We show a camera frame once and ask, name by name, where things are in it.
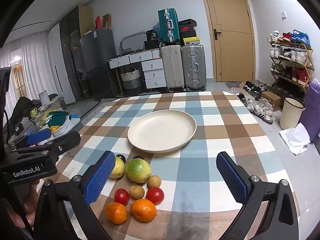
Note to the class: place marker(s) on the white drawer desk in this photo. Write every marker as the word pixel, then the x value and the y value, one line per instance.
pixel 152 66

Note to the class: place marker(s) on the cream waste bin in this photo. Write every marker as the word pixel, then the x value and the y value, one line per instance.
pixel 292 110

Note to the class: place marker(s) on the small orange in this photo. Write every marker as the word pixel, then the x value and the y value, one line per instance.
pixel 116 213

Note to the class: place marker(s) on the wooden shoe rack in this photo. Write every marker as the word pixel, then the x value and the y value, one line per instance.
pixel 292 67

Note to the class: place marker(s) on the dark plum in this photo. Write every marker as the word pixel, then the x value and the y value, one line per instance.
pixel 120 156
pixel 138 157

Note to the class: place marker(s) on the teal suitcase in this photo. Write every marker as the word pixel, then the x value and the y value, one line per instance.
pixel 169 26

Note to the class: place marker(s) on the cardboard box on floor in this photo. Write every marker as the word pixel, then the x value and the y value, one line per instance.
pixel 273 99

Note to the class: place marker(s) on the brown longan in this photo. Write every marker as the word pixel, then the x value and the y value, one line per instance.
pixel 136 192
pixel 154 181

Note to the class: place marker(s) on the wooden door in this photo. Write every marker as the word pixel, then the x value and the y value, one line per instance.
pixel 232 40

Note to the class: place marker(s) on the white curtains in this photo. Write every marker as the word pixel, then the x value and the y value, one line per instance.
pixel 36 66

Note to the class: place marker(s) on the person's left hand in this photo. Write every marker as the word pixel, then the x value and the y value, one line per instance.
pixel 28 197

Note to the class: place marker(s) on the white paper on floor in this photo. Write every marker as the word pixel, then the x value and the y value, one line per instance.
pixel 296 139

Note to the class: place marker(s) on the silver suitcase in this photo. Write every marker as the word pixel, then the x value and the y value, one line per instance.
pixel 194 67

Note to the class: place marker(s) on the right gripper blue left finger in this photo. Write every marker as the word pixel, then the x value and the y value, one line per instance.
pixel 51 217

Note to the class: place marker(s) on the green passion fruit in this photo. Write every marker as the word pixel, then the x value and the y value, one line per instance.
pixel 138 170

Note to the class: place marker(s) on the red tomato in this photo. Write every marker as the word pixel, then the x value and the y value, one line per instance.
pixel 121 196
pixel 155 195

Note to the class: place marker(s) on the dark grey refrigerator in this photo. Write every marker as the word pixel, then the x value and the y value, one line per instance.
pixel 98 49

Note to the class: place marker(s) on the purple bag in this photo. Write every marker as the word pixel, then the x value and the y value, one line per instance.
pixel 310 116

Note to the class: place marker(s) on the white sneakers on floor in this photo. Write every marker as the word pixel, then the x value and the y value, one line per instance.
pixel 261 108

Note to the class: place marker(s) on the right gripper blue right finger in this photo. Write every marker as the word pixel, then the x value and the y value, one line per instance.
pixel 280 219

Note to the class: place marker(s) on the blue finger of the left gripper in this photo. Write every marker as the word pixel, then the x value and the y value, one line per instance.
pixel 65 142
pixel 39 136

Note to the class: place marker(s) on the black glass cabinet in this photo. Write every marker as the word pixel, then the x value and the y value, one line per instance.
pixel 70 36

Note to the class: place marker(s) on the woven laundry basket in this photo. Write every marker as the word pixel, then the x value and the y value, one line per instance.
pixel 132 82

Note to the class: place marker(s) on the large orange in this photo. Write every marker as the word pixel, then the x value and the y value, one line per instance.
pixel 143 210

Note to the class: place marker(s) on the yellow passion fruit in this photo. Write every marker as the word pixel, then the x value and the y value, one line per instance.
pixel 118 169

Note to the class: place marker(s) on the checkered tablecloth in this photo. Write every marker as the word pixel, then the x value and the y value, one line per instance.
pixel 197 203

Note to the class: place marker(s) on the beige suitcase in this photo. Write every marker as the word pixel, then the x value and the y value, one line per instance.
pixel 173 67

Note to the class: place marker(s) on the stacked shoe boxes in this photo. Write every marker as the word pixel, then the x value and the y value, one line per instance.
pixel 188 32

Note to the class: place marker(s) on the cream round plate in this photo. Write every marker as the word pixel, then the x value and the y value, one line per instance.
pixel 162 131

